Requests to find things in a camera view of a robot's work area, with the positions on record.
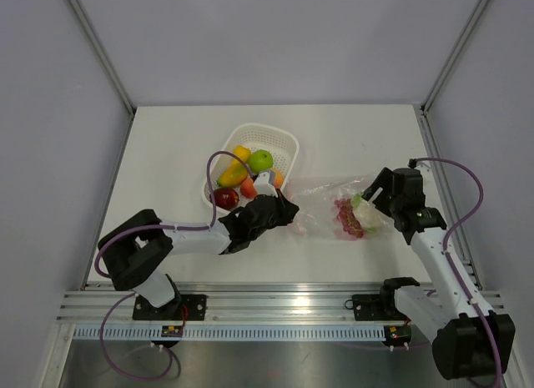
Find fake yellow pear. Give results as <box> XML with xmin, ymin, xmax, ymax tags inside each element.
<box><xmin>233</xmin><ymin>145</ymin><xmax>251</xmax><ymax>164</ymax></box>

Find left aluminium frame post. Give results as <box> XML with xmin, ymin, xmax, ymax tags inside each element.
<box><xmin>65</xmin><ymin>0</ymin><xmax>137</xmax><ymax>118</ymax></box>

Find white perforated plastic basket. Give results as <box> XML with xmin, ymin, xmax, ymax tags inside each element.
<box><xmin>201</xmin><ymin>123</ymin><xmax>300</xmax><ymax>209</ymax></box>

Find black mounting plate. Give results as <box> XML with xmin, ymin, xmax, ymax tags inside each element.
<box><xmin>350</xmin><ymin>294</ymin><xmax>410</xmax><ymax>322</ymax></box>
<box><xmin>132</xmin><ymin>295</ymin><xmax>208</xmax><ymax>321</ymax></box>

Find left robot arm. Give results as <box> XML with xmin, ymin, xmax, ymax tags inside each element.
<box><xmin>94</xmin><ymin>191</ymin><xmax>300</xmax><ymax>320</ymax></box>

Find fake orange fruit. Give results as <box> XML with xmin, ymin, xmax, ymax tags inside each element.
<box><xmin>271</xmin><ymin>168</ymin><xmax>285</xmax><ymax>189</ymax></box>

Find fake green apple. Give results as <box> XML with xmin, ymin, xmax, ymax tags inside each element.
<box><xmin>248</xmin><ymin>150</ymin><xmax>274</xmax><ymax>174</ymax></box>

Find aluminium frame post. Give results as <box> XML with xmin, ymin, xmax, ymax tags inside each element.
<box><xmin>421</xmin><ymin>0</ymin><xmax>493</xmax><ymax>116</ymax></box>
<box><xmin>65</xmin><ymin>0</ymin><xmax>137</xmax><ymax>118</ymax></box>

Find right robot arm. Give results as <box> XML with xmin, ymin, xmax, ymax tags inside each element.
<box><xmin>362</xmin><ymin>166</ymin><xmax>516</xmax><ymax>386</ymax></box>

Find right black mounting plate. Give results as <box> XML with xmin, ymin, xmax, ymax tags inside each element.
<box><xmin>350</xmin><ymin>294</ymin><xmax>410</xmax><ymax>322</ymax></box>

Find fake mango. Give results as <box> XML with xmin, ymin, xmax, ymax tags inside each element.
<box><xmin>217</xmin><ymin>164</ymin><xmax>249</xmax><ymax>188</ymax></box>

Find fake dark red apple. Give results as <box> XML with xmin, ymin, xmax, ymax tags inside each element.
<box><xmin>214</xmin><ymin>188</ymin><xmax>239</xmax><ymax>211</ymax></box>

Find clear zip top bag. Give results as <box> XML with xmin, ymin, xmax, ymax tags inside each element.
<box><xmin>284</xmin><ymin>174</ymin><xmax>394</xmax><ymax>241</ymax></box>

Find right aluminium frame post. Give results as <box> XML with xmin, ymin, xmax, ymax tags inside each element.
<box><xmin>421</xmin><ymin>0</ymin><xmax>493</xmax><ymax>116</ymax></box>

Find fake peach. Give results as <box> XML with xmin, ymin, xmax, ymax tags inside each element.
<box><xmin>239</xmin><ymin>178</ymin><xmax>258</xmax><ymax>199</ymax></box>

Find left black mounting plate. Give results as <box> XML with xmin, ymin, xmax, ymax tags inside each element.
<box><xmin>132</xmin><ymin>295</ymin><xmax>208</xmax><ymax>321</ymax></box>

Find white slotted cable duct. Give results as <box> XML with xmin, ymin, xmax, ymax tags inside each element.
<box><xmin>73</xmin><ymin>324</ymin><xmax>385</xmax><ymax>342</ymax></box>

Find fake red grapes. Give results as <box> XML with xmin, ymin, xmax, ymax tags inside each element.
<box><xmin>334</xmin><ymin>199</ymin><xmax>365</xmax><ymax>239</ymax></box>

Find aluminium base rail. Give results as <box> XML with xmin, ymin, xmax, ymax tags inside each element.
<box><xmin>56</xmin><ymin>283</ymin><xmax>381</xmax><ymax>325</ymax></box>

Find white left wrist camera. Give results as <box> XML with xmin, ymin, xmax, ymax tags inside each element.
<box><xmin>253</xmin><ymin>169</ymin><xmax>278</xmax><ymax>197</ymax></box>

